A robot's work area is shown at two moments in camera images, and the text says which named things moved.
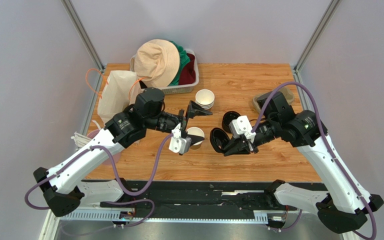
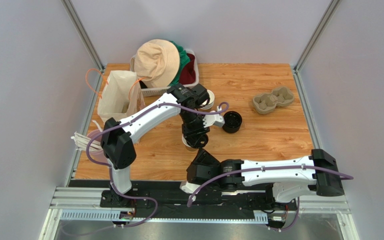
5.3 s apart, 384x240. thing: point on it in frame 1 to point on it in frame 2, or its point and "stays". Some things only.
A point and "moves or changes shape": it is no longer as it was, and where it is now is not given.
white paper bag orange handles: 116,93 stays
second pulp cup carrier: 285,90 stays
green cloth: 184,58 stays
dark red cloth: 188,74 stays
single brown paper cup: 196,131 moves or changes shape
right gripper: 249,142 to 198,167
